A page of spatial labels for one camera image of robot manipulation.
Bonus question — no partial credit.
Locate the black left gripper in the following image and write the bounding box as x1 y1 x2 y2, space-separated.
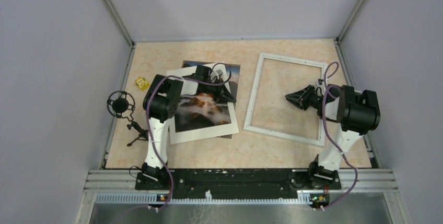
203 77 236 103

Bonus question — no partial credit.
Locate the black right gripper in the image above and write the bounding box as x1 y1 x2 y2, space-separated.
285 85 326 111

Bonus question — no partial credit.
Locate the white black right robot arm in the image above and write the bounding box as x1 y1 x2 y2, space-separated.
285 84 381 189

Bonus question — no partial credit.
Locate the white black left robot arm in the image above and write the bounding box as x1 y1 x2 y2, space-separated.
139 63 236 189

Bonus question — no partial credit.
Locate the white matted landscape photo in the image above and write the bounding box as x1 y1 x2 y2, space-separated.
166 62 240 145

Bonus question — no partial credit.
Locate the yellow small block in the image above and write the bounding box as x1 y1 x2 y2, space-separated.
135 77 150 91

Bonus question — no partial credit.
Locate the black microphone on tripod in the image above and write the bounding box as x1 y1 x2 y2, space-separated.
106 90 148 147

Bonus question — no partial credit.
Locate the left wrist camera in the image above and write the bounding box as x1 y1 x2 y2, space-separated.
210 69 224 83

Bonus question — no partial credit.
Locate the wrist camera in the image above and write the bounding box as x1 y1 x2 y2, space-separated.
210 69 224 83
314 79 327 96

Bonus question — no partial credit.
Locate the brown frame backing board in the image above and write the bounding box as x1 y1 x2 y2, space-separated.
165 60 241 139

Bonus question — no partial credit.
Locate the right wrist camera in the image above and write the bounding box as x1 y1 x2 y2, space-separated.
314 79 327 96

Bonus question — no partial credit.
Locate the white picture frame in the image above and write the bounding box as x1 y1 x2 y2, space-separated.
243 52 329 147

